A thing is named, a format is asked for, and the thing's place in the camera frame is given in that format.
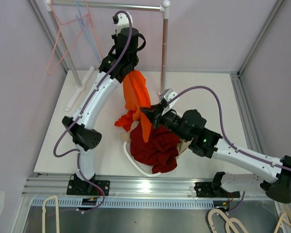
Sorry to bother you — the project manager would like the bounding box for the light blue hanger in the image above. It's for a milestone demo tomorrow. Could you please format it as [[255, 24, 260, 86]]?
[[75, 0, 102, 62]]

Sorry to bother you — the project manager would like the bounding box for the orange t shirt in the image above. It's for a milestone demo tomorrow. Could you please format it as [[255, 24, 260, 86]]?
[[114, 70, 152, 143]]

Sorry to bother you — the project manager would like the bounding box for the dark red t shirt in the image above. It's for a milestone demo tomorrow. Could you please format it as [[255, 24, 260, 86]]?
[[130, 123, 180, 173]]

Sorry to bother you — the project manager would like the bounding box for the aluminium frame post left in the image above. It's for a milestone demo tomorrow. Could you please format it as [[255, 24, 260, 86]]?
[[26, 0, 68, 74]]

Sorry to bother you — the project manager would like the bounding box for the aluminium frame post right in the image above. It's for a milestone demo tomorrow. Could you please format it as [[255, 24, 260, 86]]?
[[237, 0, 287, 78]]

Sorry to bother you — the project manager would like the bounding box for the wooden hanger left floor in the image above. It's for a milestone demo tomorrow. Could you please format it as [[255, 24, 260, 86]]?
[[41, 195, 61, 233]]

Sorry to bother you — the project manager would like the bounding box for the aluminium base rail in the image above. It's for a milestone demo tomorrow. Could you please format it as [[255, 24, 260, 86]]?
[[21, 172, 286, 209]]

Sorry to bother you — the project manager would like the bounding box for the wooden hanger on floor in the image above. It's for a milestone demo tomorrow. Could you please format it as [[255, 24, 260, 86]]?
[[205, 208, 225, 233]]

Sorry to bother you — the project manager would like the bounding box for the beige t shirt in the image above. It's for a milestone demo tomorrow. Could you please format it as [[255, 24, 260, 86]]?
[[120, 121, 188, 156]]

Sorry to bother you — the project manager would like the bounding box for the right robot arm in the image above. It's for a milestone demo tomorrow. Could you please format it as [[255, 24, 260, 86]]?
[[141, 103, 291, 204]]

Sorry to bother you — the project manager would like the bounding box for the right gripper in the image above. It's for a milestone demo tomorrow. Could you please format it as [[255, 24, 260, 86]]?
[[140, 102, 190, 143]]

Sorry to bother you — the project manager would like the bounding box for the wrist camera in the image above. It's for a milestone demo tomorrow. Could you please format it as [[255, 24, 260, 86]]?
[[159, 88, 178, 116], [113, 12, 133, 34]]

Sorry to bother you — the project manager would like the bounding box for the white t shirt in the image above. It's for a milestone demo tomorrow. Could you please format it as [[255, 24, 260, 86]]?
[[138, 164, 153, 174]]

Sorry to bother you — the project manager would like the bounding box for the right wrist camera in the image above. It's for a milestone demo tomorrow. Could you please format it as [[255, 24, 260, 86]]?
[[159, 88, 178, 116]]

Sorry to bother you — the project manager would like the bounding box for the pink hanger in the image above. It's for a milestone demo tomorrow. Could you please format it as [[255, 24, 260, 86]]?
[[46, 0, 82, 80], [85, 0, 103, 59]]

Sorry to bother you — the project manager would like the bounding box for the white perforated plastic basket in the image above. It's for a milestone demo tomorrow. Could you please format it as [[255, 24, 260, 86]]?
[[123, 142, 161, 177]]

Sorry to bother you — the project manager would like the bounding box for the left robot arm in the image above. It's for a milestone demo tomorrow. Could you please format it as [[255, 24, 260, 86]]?
[[62, 28, 146, 195]]

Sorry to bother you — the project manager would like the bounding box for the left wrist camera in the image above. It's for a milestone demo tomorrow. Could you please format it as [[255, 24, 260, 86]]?
[[113, 12, 133, 34]]

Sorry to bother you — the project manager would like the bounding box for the aluminium frame post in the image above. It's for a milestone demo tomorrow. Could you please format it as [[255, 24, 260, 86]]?
[[237, 0, 287, 78], [26, 0, 68, 74]]

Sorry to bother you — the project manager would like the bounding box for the metal clothes rack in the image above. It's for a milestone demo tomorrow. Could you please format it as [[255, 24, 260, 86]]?
[[52, 0, 171, 112]]

